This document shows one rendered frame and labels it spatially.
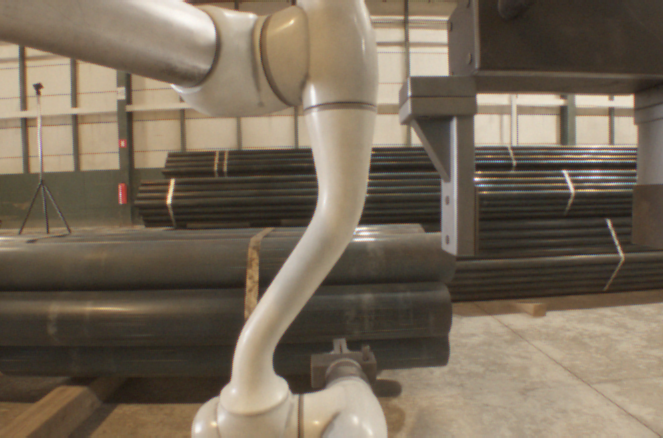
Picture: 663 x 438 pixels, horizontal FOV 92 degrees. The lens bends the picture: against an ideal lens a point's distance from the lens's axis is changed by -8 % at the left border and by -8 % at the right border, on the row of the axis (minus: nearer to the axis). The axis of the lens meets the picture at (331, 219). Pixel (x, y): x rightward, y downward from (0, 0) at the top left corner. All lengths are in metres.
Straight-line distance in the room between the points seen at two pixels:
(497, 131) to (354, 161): 10.28
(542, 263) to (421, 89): 2.18
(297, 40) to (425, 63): 9.94
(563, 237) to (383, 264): 1.66
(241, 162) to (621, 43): 2.50
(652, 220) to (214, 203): 2.05
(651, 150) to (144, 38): 0.44
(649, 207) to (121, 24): 0.46
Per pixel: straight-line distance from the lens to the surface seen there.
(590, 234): 2.64
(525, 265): 2.30
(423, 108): 0.21
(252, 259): 1.02
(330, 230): 0.46
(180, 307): 1.04
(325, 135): 0.46
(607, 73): 0.25
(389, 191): 2.14
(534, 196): 2.47
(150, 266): 1.12
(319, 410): 0.57
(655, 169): 0.29
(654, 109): 0.30
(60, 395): 1.41
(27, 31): 0.40
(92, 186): 11.04
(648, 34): 0.27
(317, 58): 0.47
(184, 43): 0.46
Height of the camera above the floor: 0.69
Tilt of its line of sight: 4 degrees down
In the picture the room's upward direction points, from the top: 1 degrees counter-clockwise
